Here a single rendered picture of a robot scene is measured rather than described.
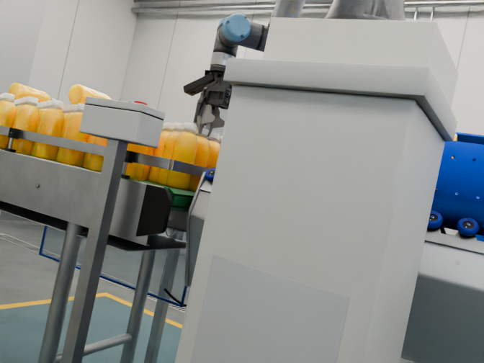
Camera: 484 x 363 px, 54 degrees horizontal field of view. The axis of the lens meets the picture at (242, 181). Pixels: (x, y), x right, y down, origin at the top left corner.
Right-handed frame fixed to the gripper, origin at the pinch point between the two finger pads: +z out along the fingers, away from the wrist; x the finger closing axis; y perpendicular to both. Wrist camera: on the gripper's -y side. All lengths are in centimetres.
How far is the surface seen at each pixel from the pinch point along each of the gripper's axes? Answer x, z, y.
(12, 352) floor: 26, 109, -92
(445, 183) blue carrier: -11, 5, 73
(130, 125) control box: -31.8, 5.2, -1.4
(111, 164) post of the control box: -28.8, 15.9, -7.6
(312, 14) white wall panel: 344, -183, -115
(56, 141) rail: -18.6, 12.5, -41.2
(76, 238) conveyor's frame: -19, 40, -24
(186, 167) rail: -11.4, 12.5, 4.3
